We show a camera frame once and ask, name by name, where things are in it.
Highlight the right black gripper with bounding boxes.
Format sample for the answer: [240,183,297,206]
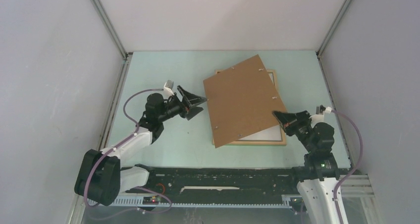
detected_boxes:
[272,110,315,153]

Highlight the wooden picture frame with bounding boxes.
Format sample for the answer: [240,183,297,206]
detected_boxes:
[213,68,288,148]

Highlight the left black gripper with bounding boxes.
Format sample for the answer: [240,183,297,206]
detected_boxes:
[158,86,207,123]

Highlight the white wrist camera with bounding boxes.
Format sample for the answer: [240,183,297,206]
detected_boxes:
[310,105,332,124]
[163,80,174,97]

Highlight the white cable duct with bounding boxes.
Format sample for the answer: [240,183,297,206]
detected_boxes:
[111,196,309,209]

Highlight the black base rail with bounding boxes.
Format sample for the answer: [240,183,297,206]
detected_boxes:
[118,167,315,210]

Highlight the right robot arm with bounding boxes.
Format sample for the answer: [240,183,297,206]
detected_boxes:
[272,111,348,224]

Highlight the right aluminium corner post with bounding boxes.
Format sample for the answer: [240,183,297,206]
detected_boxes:
[316,0,353,58]

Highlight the aluminium corner post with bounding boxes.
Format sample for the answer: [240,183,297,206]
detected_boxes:
[316,0,353,58]
[90,0,128,60]

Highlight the landscape photo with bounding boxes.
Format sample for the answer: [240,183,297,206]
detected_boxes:
[239,69,283,142]

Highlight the brown backing board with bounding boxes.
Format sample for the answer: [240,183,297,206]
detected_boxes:
[203,54,289,149]

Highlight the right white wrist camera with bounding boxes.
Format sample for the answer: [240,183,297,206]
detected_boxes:
[310,105,332,124]

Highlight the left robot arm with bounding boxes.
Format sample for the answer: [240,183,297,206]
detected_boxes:
[74,82,207,206]

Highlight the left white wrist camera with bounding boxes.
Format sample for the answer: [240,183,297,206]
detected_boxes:
[163,80,174,97]

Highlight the left aluminium corner post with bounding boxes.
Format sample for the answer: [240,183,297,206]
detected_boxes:
[90,0,128,60]

